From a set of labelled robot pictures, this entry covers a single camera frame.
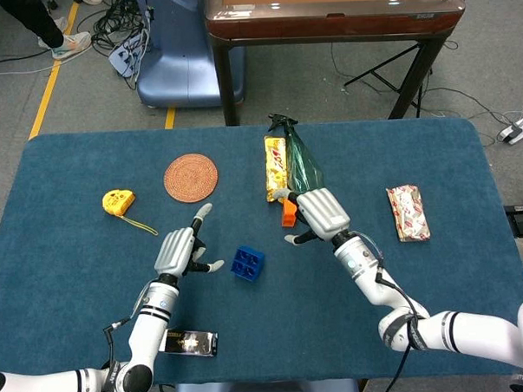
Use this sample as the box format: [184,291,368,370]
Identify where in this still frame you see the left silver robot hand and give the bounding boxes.
[151,201,226,284]

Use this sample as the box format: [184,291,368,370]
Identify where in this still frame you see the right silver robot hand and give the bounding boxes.
[272,185,353,247]

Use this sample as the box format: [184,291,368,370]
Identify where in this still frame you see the orange toy block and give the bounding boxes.
[280,200,298,229]

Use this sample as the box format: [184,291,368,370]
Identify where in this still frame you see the blue toy block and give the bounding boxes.
[228,245,267,284]

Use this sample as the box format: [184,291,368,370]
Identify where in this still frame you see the green plastic spray bottle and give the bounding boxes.
[266,111,325,196]

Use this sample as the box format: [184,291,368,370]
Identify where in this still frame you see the gold foil snack package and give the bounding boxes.
[263,134,291,205]

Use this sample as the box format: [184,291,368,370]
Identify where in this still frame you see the round woven orange coaster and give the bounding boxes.
[161,152,220,206]

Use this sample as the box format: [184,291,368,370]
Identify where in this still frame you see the yellow tape measure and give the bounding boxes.
[101,187,159,239]

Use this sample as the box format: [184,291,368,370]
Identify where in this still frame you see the red white snack packet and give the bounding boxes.
[385,184,432,245]

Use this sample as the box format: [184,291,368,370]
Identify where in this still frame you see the blue felt table cover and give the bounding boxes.
[0,114,523,392]

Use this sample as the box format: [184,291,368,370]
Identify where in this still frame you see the black white carton box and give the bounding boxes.
[162,326,220,360]

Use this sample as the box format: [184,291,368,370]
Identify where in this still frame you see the black tripod stand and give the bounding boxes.
[341,40,436,115]

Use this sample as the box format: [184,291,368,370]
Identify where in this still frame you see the blue grey machine base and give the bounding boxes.
[133,0,248,110]

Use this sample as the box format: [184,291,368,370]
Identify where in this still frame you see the brown mahjong table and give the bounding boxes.
[204,0,472,128]

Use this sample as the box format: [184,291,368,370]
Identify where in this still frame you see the white power strip with plugs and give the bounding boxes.
[107,29,151,80]

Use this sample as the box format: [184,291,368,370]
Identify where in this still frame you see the white sneaker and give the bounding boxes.
[37,30,93,62]

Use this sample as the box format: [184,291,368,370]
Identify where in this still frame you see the person leg black trousers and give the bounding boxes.
[0,0,65,52]

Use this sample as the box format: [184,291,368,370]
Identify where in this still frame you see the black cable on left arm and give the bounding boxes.
[102,317,135,373]

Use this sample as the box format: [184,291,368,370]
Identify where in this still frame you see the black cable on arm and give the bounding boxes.
[102,317,135,373]
[375,266,434,392]

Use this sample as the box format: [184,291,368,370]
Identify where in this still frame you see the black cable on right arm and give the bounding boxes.
[375,266,434,392]

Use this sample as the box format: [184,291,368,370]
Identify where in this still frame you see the black cable bundle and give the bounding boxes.
[88,0,152,55]

